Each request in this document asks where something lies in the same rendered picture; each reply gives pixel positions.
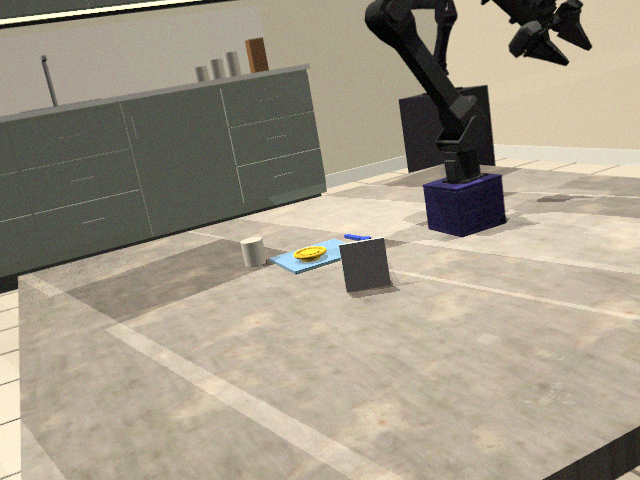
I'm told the beige cylinder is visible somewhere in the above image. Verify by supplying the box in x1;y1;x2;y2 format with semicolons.
240;237;267;267

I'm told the light blue flat mat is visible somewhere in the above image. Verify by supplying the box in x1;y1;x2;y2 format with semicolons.
269;239;345;274

